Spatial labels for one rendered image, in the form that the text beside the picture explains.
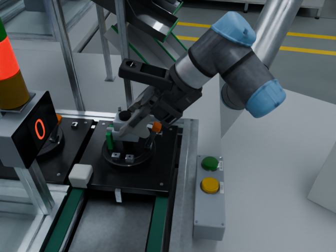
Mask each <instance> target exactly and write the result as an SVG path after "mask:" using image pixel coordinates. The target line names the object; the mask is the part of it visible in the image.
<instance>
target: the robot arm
mask: <svg viewBox="0 0 336 252"><path fill-rule="evenodd" d="M302 2H303V0H267V1H266V3H265V5H264V7H263V9H262V11H261V13H260V15H259V17H258V19H257V21H256V23H255V25H254V27H253V29H252V27H251V26H250V24H249V23H248V22H247V21H246V20H245V19H244V18H243V17H242V16H241V15H240V14H239V13H237V12H235V11H229V12H227V13H226V14H225V15H224V16H223V17H222V18H220V19H219V20H218V21H217V22H216V23H215V24H212V25H211V26H210V28H209V29H208V30H207V31H206V32H205V33H204V34H203V35H202V36H201V37H200V38H199V39H198V40H197V41H196V42H195V43H194V44H193V45H192V46H191V47H190V48H189V49H188V50H187V51H186V52H185V53H184V54H183V55H182V56H181V57H180V58H178V59H177V60H176V61H175V64H174V65H173V66H171V67H170V69H165V68H161V67H158V66H154V65H150V64H147V63H143V62H139V61H135V60H132V59H128V58H124V59H123V61H122V63H121V65H120V67H119V70H118V76H119V77H120V78H123V79H127V80H131V81H134V82H138V83H142V84H146V85H149V86H148V87H147V88H146V89H145V90H144V91H143V92H142V93H141V94H140V95H139V96H138V97H137V98H136V99H135V100H134V101H133V103H132V104H131V105H130V106H129V107H128V109H127V111H129V112H131V113H133V112H134V111H135V110H136V111H135V112H134V113H133V115H132V116H131V118H130V119H129V120H128V121H127V122H126V123H125V124H124V125H123V126H122V127H121V128H120V131H119V137H120V138H122V137H124V136H125V135H127V134H133V135H135V136H138V137H141V138H144V139H145V138H147V137H149V135H150V131H149V129H148V128H147V125H148V123H149V122H150V121H151V116H150V115H154V117H155V118H156V119H157V120H159V121H160V124H162V125H163V126H165V127H166V128H168V127H170V126H171V125H172V124H173V123H175V122H176V121H177V120H178V119H180V118H181V117H182V116H183V111H184V110H186V109H187V108H188V107H189V106H191V105H192V104H193V103H194V102H195V101H197V100H198V99H199V98H200V97H202V89H203V87H202V86H203V85H204V84H206V83H207V82H208V81H209V80H210V79H212V78H213V77H214V76H215V75H216V74H218V73H219V74H220V76H221V78H222V79H223V80H224V81H225V83H224V85H223V86H222V88H221V92H220V98H221V101H222V103H223V104H224V105H225V106H226V107H227V108H229V109H232V110H243V109H246V110H247V111H248V112H249V113H250V114H251V115H252V116H253V117H254V118H257V119H258V118H261V117H263V116H265V115H267V114H269V113H270V112H272V111H273V110H274V109H276V108H277V107H278V106H279V105H280V104H282V103H283V102H284V100H285V99H286V92H285V91H284V90H283V88H282V87H281V85H280V84H279V81H278V80H277V79H275V77H274V76H273V75H272V74H271V73H270V71H269V69H270V67H271V65H272V63H273V61H274V59H275V57H276V55H277V53H278V51H279V49H280V47H281V45H282V43H283V41H284V39H285V37H286V35H287V33H288V31H289V29H290V27H291V24H292V22H293V20H294V18H295V16H296V14H297V12H298V10H299V8H300V6H301V4H302ZM175 118H176V119H175ZM174 119H175V120H174ZM172 120H174V121H173V122H171V121H172ZM170 122H171V123H170ZM169 123H170V124H169Z"/></svg>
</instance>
